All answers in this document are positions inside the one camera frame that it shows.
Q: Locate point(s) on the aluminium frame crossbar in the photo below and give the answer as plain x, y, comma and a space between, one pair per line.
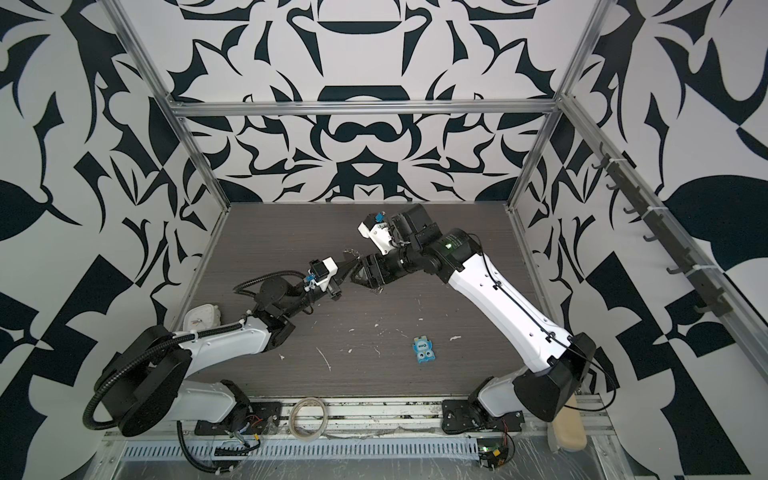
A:
186, 109

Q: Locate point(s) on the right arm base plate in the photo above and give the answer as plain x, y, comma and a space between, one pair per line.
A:
462, 416

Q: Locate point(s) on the white round device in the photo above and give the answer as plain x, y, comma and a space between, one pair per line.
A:
201, 318

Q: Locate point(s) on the clear tape roll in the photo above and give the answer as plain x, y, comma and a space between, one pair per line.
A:
308, 419

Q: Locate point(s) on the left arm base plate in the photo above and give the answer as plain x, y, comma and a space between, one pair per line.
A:
258, 418

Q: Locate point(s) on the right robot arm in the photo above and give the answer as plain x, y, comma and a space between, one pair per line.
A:
555, 360

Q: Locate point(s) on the small green circuit board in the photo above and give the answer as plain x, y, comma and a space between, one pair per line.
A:
493, 453

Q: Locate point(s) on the blue owl keychain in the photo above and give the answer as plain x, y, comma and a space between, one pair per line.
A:
423, 349

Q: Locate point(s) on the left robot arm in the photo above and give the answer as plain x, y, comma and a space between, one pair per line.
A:
150, 381

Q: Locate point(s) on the black wall hook rail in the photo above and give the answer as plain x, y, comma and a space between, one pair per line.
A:
666, 230

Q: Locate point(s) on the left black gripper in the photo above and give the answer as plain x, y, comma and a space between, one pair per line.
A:
330, 285

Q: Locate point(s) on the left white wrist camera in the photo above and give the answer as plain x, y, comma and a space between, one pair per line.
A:
320, 274

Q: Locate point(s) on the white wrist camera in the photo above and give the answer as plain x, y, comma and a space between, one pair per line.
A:
320, 274
375, 227

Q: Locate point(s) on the white perforated cable duct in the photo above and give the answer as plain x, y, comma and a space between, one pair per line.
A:
339, 449

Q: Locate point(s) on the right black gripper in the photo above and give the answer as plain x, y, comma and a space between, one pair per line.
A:
381, 267

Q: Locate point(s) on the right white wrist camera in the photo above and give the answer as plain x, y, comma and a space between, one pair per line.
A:
375, 227

